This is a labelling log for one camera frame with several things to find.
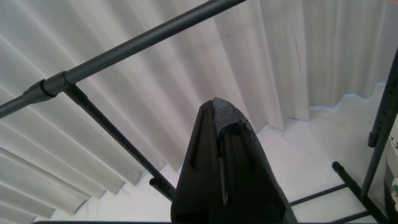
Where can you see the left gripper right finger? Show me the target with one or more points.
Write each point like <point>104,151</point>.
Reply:
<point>248,186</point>

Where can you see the white curtain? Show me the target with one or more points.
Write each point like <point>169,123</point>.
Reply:
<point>280,46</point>

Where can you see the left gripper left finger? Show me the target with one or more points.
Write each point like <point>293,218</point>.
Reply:
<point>199,180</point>

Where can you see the black clothes rack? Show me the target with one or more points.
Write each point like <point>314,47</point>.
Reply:
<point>124,49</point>

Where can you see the dark grey garment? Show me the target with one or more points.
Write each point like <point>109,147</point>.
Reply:
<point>225,115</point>

